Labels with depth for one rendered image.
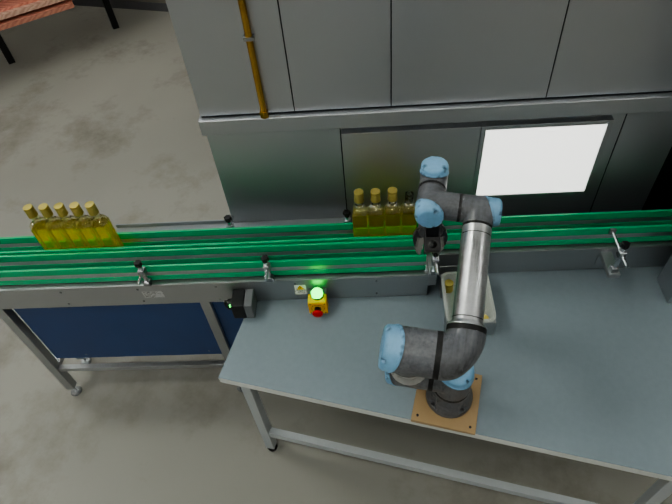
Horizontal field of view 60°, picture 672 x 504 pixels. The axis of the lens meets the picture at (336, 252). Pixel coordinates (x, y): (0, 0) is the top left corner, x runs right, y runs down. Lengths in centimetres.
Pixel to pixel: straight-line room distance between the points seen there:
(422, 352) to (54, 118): 406
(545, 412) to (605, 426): 18
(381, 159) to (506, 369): 84
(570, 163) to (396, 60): 75
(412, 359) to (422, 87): 93
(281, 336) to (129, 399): 116
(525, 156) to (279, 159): 87
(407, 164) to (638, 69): 78
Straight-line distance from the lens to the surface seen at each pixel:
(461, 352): 138
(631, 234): 235
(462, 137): 205
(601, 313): 231
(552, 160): 220
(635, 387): 219
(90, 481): 300
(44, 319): 269
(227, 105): 200
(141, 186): 408
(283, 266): 211
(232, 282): 219
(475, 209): 151
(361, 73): 190
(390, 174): 212
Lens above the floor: 256
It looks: 50 degrees down
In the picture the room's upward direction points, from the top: 6 degrees counter-clockwise
